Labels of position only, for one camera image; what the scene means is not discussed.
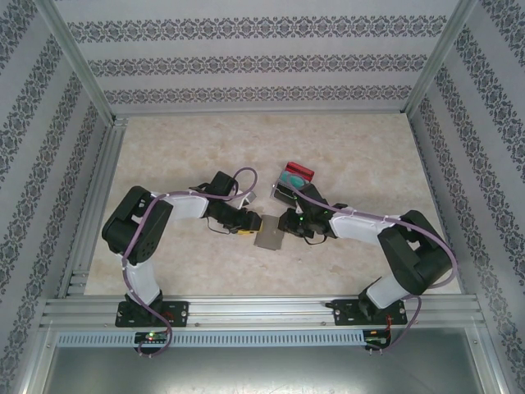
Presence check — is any grey card holder wallet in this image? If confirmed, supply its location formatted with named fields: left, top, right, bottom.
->
left=253, top=213, right=287, bottom=250

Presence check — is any slotted grey cable duct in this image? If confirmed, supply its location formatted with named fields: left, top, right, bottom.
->
left=55, top=330, right=390, bottom=349

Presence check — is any aluminium frame mounting rail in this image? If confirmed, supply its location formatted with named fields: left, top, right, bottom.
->
left=39, top=297, right=481, bottom=329

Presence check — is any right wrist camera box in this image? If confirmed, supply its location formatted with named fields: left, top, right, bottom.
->
left=301, top=182, right=329, bottom=214

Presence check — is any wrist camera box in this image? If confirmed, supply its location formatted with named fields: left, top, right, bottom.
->
left=301, top=182, right=329, bottom=214
left=210, top=171, right=258, bottom=205

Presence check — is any aluminium frame cross rail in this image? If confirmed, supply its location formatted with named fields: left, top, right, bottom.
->
left=109, top=107, right=410, bottom=118

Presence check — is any aluminium frame side rail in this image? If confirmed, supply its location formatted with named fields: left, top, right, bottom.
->
left=57, top=117, right=129, bottom=299

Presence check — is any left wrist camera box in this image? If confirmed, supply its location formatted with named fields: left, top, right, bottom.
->
left=210, top=171, right=258, bottom=205

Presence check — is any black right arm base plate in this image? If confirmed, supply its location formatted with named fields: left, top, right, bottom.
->
left=332, top=298, right=409, bottom=328

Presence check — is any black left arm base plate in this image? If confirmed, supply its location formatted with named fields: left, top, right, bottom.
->
left=116, top=300, right=190, bottom=328

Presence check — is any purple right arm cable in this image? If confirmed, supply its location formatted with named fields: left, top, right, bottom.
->
left=285, top=174, right=459, bottom=356

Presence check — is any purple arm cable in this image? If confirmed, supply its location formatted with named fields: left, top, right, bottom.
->
left=121, top=166, right=260, bottom=358
left=285, top=174, right=459, bottom=356

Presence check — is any aluminium frame upright post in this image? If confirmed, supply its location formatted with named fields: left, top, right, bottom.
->
left=404, top=0, right=479, bottom=115
left=39, top=0, right=118, bottom=122

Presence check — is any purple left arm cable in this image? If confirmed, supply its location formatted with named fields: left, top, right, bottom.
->
left=121, top=166, right=260, bottom=358

